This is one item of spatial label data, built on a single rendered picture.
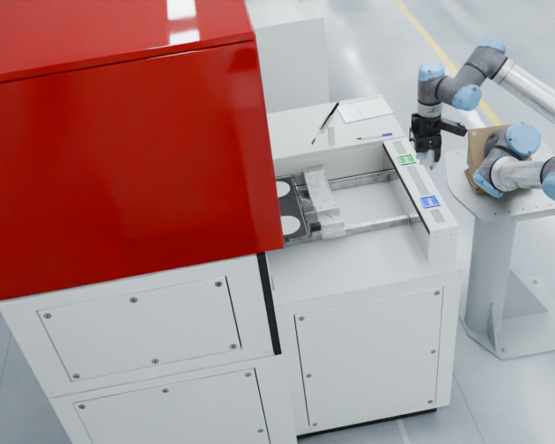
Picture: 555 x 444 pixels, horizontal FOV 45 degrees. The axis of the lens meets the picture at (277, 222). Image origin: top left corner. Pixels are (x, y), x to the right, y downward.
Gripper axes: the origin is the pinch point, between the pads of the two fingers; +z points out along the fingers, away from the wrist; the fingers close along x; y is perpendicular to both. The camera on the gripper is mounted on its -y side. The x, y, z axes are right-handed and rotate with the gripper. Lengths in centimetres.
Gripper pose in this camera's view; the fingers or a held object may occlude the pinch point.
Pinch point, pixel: (433, 166)
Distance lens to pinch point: 218.7
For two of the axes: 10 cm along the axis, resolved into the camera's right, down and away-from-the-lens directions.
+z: 1.1, 7.7, 6.3
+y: -9.8, 1.8, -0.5
